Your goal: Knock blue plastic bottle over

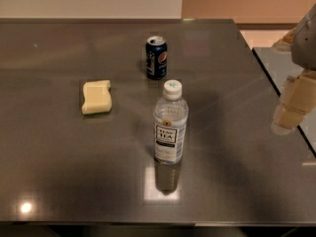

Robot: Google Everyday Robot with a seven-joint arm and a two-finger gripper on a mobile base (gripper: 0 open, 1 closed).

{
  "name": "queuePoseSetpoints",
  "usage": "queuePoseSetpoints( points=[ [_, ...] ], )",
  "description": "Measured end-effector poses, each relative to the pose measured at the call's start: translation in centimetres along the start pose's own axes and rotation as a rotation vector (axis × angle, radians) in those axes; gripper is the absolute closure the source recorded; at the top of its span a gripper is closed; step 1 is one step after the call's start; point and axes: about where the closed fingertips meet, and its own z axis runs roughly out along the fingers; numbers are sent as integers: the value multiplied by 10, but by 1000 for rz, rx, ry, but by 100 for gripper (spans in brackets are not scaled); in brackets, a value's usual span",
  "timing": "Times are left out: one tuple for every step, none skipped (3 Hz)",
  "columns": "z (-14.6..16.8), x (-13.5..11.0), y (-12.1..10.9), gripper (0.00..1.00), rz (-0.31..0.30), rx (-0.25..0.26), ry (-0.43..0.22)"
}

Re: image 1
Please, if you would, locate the yellow sponge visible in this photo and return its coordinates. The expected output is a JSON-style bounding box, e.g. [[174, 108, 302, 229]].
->
[[81, 80, 113, 115]]

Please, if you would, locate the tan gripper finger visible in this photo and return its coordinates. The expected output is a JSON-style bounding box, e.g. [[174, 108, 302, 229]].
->
[[272, 70, 316, 135], [273, 29, 295, 48]]

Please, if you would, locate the blue Pepsi soda can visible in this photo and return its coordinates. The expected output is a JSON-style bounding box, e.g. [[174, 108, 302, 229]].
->
[[145, 36, 167, 80]]

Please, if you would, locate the clear plastic tea bottle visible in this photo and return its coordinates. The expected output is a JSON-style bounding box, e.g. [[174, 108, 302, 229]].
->
[[153, 80, 189, 165]]

